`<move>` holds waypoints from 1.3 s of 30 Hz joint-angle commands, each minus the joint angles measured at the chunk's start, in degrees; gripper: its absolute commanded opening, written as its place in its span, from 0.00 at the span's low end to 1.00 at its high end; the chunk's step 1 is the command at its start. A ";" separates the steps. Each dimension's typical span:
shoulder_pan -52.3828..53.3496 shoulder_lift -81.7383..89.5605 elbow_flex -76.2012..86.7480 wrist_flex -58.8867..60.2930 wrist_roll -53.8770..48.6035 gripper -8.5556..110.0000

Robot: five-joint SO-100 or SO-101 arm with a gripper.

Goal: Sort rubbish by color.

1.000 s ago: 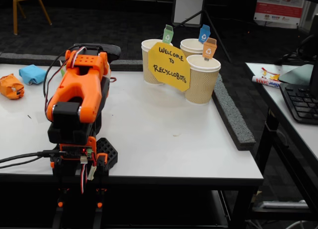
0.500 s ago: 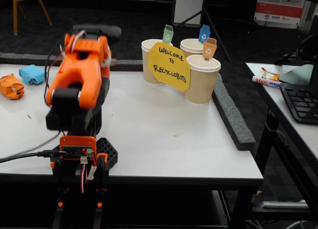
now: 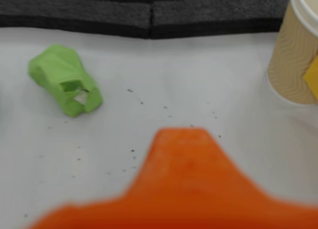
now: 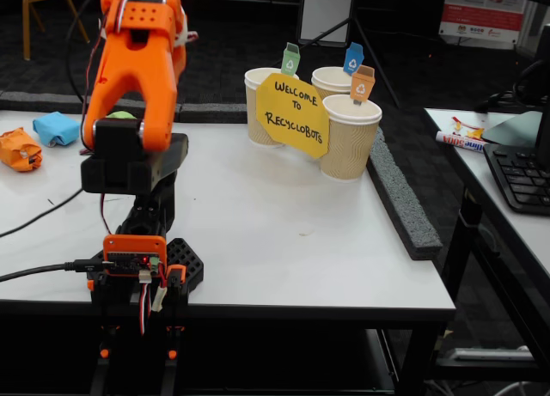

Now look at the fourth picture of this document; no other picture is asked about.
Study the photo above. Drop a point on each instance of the black table clamp orange knob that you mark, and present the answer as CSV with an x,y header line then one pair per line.
x,y
103,352
175,273

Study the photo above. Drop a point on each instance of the white table black frame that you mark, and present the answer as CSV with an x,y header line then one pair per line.
x,y
477,168

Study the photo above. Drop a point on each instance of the blue recycling bin label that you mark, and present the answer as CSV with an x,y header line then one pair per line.
x,y
353,61

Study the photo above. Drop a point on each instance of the green recycling bin label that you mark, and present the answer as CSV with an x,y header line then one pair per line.
x,y
291,63

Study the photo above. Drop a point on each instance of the white standing panel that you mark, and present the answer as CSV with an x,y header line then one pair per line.
x,y
322,14

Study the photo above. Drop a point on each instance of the red white poster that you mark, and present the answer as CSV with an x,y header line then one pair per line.
x,y
481,18

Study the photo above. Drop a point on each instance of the red yellow candy wrapper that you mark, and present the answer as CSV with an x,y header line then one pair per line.
x,y
472,133

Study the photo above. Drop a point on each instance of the orange black robot arm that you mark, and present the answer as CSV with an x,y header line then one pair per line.
x,y
129,69

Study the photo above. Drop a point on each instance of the orange controller board housing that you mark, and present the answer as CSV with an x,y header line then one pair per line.
x,y
129,263

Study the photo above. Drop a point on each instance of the black keyboard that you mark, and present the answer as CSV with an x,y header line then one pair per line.
x,y
520,181

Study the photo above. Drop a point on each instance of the orange crumpled paper wad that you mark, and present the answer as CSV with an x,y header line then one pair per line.
x,y
19,151

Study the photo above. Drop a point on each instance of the paper cup with green label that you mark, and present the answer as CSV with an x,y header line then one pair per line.
x,y
253,112

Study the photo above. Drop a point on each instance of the paper cup with orange label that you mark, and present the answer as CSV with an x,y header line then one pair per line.
x,y
350,147

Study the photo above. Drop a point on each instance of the yellow welcome paper sign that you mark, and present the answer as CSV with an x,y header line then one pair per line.
x,y
292,125

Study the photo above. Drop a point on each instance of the green paper wad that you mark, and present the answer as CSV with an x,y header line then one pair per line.
x,y
120,114

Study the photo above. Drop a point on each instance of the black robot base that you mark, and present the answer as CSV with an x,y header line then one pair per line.
x,y
185,258

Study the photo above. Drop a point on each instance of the black tripod stand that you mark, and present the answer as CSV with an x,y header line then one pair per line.
x,y
374,56

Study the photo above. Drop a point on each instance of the short grey foam strip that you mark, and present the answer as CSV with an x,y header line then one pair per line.
x,y
223,112

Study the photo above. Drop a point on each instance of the orange recycling bin label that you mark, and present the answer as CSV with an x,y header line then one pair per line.
x,y
362,87

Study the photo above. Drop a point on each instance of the blue paper wad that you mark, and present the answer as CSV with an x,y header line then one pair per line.
x,y
56,127

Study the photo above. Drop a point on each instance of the white power connector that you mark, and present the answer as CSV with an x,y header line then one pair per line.
x,y
158,299

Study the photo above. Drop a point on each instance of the paper cup with blue label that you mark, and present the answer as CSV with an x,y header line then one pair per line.
x,y
328,82

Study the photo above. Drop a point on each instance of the white power strip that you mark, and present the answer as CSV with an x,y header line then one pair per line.
x,y
485,354

